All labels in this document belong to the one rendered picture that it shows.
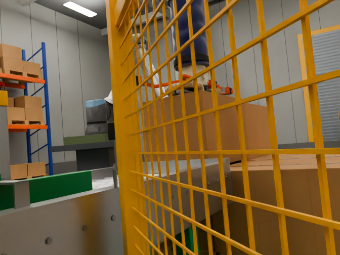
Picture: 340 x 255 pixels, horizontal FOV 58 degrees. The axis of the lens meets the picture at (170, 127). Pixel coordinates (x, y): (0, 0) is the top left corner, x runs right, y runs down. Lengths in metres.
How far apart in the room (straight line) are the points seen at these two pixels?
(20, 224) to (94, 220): 0.18
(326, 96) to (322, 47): 1.58
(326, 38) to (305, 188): 10.03
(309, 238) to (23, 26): 11.51
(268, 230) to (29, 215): 1.11
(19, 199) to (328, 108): 10.59
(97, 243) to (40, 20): 12.15
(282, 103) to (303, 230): 9.89
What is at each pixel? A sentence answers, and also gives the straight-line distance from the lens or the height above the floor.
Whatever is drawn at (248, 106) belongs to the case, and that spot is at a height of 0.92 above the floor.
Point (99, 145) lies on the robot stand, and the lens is 2.12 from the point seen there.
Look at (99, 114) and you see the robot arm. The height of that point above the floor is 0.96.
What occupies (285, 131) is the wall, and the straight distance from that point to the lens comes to 11.20.
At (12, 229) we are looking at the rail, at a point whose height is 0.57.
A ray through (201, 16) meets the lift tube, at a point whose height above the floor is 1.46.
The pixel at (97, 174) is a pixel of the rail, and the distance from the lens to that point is 1.65.
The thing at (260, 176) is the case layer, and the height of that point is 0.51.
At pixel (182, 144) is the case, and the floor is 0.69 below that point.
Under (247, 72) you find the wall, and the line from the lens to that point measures 11.67.
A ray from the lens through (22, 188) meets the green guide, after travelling 0.67.
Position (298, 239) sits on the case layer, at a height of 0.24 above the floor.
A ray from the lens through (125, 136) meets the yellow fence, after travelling 0.69.
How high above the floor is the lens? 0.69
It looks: 3 degrees up
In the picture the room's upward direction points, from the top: 5 degrees counter-clockwise
